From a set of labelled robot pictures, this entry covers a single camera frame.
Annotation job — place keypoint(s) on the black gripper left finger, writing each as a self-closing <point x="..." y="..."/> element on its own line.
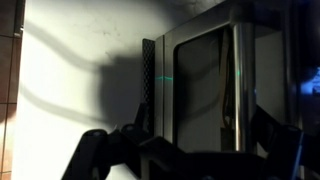
<point x="96" y="153"/>

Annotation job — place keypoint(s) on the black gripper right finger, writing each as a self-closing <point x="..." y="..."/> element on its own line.
<point x="283" y="143"/>

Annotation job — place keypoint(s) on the silver toaster oven body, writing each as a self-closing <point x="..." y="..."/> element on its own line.
<point x="270" y="66"/>

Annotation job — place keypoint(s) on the black perforated mat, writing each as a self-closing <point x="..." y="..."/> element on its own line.
<point x="148" y="80"/>

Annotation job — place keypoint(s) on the wooden kitchen cabinet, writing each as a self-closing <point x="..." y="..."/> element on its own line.
<point x="8" y="83"/>

